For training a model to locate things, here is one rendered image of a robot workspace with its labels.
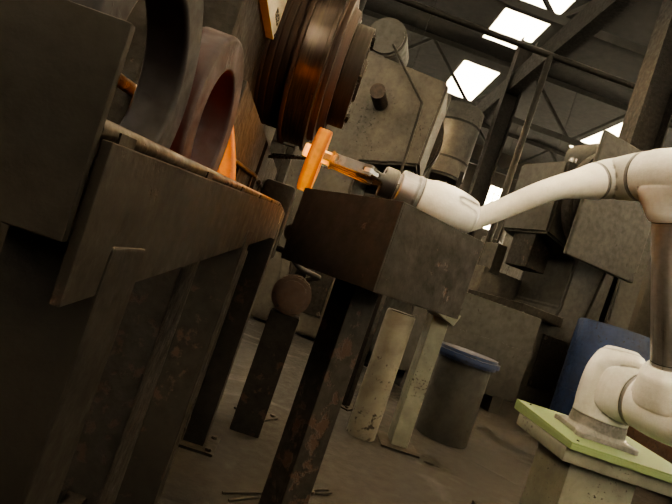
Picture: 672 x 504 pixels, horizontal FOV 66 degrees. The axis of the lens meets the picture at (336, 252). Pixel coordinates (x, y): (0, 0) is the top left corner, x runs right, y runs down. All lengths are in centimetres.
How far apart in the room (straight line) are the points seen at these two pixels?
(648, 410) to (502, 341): 232
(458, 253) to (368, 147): 338
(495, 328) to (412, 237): 304
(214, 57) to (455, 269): 53
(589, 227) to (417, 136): 164
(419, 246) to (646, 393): 94
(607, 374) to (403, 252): 104
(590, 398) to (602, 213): 328
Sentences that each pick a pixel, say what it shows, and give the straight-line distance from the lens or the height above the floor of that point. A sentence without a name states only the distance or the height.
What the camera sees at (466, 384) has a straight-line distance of 251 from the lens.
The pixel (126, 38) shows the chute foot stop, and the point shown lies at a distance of 28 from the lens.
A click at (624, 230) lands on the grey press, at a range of 509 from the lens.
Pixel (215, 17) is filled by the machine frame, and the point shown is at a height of 96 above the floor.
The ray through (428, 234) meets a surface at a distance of 80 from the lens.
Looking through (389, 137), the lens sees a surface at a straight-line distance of 421.
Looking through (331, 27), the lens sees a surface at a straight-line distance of 132.
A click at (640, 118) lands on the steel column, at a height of 300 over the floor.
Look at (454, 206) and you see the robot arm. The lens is 123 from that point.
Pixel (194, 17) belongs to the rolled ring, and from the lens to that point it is 42.
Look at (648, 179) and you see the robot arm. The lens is 148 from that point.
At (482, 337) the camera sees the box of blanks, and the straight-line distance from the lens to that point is 374.
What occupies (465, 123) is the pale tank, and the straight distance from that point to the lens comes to 1058.
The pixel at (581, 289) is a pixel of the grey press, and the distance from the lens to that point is 521.
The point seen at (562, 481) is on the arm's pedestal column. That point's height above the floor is 24.
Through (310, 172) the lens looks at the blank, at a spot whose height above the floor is 78.
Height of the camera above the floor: 60
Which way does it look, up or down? 2 degrees up
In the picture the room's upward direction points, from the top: 19 degrees clockwise
